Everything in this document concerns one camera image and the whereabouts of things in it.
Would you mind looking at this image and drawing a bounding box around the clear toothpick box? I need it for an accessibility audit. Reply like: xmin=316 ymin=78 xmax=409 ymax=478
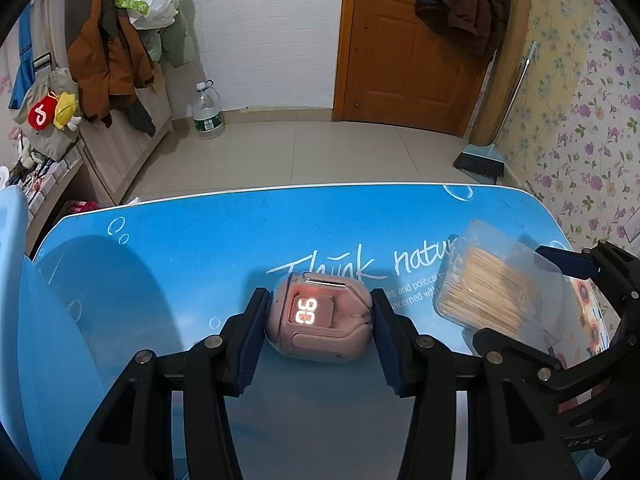
xmin=434 ymin=220 xmax=566 ymax=351

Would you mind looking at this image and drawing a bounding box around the light blue plastic basin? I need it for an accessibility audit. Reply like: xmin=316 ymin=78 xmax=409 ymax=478
xmin=1 ymin=186 xmax=104 ymax=479

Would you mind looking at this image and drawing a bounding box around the green broom with dustpan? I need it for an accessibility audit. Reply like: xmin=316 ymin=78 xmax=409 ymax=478
xmin=452 ymin=40 xmax=538 ymax=185

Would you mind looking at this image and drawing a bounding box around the folding table with scenic print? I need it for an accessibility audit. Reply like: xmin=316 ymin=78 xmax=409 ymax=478
xmin=31 ymin=181 xmax=616 ymax=480

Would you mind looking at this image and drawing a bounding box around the cluttered side shelf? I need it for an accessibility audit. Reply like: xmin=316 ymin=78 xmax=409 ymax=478
xmin=18 ymin=140 xmax=85 ymax=256

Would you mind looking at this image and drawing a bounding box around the brown wooden door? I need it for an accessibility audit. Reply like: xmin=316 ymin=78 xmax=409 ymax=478
xmin=333 ymin=0 xmax=489 ymax=136

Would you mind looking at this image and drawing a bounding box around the wooden wardrobe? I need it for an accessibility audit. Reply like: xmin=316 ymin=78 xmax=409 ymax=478
xmin=74 ymin=58 xmax=177 ymax=206

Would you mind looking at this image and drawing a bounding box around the large water bottle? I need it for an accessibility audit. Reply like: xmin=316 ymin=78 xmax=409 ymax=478
xmin=192 ymin=79 xmax=224 ymax=139

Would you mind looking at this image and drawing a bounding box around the yellow plush charm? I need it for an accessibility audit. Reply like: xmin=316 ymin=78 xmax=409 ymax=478
xmin=53 ymin=92 xmax=82 ymax=132

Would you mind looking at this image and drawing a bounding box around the brown orange hanging jacket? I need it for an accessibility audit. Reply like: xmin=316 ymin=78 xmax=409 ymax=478
xmin=64 ymin=0 xmax=156 ymax=136

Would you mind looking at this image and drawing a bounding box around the pale green hanging garment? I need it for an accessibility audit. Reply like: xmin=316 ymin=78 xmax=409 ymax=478
xmin=139 ymin=12 xmax=195 ymax=68

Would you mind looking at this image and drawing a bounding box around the grey bag with blue strap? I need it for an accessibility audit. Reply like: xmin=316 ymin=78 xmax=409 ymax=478
xmin=9 ymin=2 xmax=82 ymax=162

